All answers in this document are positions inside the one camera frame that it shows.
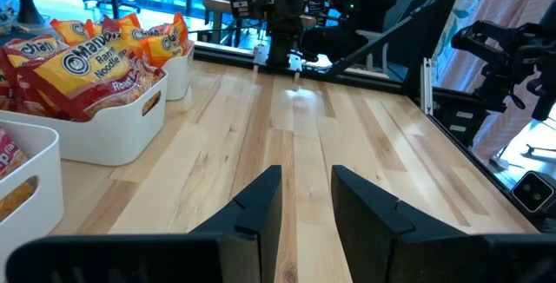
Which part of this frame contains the wooden table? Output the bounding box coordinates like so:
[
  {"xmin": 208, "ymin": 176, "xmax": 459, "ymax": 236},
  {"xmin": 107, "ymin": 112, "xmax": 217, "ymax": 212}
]
[{"xmin": 202, "ymin": 0, "xmax": 238, "ymax": 45}]

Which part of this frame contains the person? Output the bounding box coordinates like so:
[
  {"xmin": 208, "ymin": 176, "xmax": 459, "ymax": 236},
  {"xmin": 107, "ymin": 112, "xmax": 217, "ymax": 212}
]
[{"xmin": 301, "ymin": 0, "xmax": 400, "ymax": 65}]

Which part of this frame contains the white plastic bin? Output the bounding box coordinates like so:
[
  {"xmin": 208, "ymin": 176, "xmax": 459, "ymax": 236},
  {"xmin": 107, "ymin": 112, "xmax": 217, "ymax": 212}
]
[
  {"xmin": 0, "ymin": 120, "xmax": 65, "ymax": 271},
  {"xmin": 160, "ymin": 42, "xmax": 195, "ymax": 102},
  {"xmin": 0, "ymin": 69, "xmax": 169, "ymax": 167}
]

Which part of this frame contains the silver frame bracket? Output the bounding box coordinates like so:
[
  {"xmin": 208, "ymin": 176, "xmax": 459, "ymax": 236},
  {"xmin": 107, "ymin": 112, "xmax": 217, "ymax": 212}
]
[{"xmin": 419, "ymin": 56, "xmax": 435, "ymax": 117}]

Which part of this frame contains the grey chair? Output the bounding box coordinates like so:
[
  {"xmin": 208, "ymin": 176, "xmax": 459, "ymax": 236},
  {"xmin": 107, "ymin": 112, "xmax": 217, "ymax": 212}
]
[{"xmin": 355, "ymin": 0, "xmax": 417, "ymax": 74}]

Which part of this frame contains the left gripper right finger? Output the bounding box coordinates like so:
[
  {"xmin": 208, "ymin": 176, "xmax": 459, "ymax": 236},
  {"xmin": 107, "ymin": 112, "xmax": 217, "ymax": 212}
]
[{"xmin": 330, "ymin": 164, "xmax": 556, "ymax": 283}]

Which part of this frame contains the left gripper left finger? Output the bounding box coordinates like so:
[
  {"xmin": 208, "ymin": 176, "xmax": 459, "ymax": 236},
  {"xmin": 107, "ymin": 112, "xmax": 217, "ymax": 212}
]
[{"xmin": 5, "ymin": 164, "xmax": 284, "ymax": 283}]

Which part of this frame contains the table-level camera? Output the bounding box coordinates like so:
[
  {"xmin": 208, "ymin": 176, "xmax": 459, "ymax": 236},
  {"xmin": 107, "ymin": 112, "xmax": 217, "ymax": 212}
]
[{"xmin": 510, "ymin": 169, "xmax": 556, "ymax": 219}]

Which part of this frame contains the green Maruchan shrimp ramen pack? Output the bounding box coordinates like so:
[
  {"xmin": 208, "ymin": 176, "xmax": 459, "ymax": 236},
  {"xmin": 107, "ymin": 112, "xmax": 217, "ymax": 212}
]
[{"xmin": 0, "ymin": 127, "xmax": 39, "ymax": 222}]

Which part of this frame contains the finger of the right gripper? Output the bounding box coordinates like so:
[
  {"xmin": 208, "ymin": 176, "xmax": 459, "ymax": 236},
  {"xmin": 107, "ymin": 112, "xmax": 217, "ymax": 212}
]
[
  {"xmin": 302, "ymin": 0, "xmax": 326, "ymax": 15},
  {"xmin": 228, "ymin": 0, "xmax": 252, "ymax": 19}
]

